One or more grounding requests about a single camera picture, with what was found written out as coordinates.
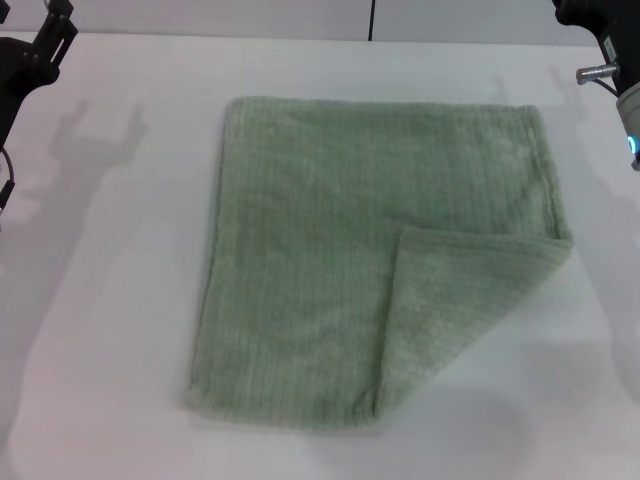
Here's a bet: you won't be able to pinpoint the right arm cable silver plugs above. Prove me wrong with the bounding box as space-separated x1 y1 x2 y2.
575 63 624 99

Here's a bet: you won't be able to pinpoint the green terry towel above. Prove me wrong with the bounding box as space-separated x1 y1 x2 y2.
185 95 576 419

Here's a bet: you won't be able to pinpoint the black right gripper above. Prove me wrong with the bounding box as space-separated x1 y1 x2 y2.
552 0 640 94

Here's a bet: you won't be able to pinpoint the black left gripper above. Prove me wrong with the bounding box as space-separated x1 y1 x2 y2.
0 0 80 149

